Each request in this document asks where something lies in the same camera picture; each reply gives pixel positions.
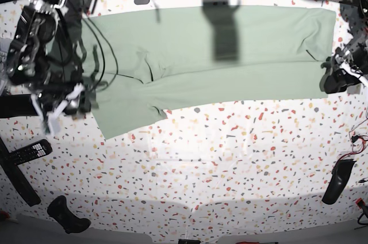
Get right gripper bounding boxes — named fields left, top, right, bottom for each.
left=30, top=82, right=96, bottom=135

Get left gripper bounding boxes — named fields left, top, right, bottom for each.
left=320, top=45, right=367, bottom=94

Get light green T-shirt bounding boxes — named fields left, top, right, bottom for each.
left=66, top=5, right=336, bottom=139

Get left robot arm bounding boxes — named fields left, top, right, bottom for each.
left=320, top=0, right=367, bottom=94

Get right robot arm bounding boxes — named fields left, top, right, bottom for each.
left=1, top=0, right=100, bottom=136

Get black cylindrical sleeve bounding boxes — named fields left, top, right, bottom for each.
left=0, top=94, right=37, bottom=119

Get black remote control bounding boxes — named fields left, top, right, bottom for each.
left=6, top=139, right=52, bottom=166

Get long black bar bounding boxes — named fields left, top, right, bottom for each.
left=1, top=140, right=41, bottom=207

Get red and black wires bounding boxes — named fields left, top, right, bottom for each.
left=335, top=128, right=368, bottom=176

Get black curved handle right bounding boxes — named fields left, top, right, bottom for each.
left=322, top=159, right=355, bottom=205

